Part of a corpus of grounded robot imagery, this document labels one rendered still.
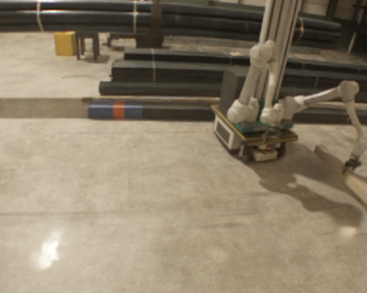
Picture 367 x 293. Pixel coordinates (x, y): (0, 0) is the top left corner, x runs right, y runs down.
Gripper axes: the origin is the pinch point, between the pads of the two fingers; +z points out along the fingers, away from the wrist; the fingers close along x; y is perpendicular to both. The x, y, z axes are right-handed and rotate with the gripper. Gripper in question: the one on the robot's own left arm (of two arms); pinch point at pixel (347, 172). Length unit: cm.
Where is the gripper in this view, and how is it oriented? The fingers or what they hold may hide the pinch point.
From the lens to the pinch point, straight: 296.5
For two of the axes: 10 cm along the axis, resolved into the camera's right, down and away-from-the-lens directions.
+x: -9.9, 0.1, -1.6
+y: -1.4, -5.0, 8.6
